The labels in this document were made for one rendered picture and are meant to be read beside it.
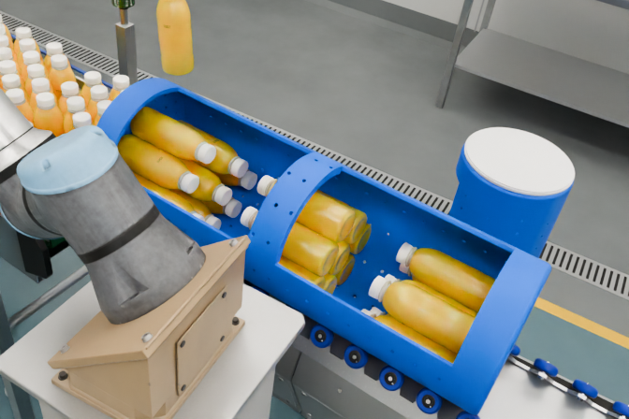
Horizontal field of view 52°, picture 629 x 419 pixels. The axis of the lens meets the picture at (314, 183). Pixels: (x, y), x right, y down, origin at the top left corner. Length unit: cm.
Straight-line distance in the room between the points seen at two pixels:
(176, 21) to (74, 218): 64
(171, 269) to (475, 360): 48
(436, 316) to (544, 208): 62
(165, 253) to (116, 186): 10
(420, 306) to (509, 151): 72
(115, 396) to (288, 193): 45
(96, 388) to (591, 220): 284
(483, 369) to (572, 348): 174
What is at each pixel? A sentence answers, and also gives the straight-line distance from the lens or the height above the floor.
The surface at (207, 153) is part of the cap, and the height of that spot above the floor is 116.
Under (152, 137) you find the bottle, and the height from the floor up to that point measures 115.
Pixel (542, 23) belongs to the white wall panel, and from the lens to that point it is 452.
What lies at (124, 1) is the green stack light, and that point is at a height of 118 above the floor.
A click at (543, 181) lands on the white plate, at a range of 165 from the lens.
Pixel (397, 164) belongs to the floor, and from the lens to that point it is 335.
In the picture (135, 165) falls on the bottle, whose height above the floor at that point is 111.
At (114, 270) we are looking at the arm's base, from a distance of 84.
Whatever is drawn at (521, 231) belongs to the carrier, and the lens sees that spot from 167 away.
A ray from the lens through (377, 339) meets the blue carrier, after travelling 110.
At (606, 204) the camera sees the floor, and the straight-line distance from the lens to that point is 358.
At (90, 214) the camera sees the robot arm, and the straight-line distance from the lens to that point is 82.
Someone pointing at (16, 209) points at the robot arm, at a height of 132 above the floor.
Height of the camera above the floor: 193
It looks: 38 degrees down
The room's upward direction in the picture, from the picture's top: 9 degrees clockwise
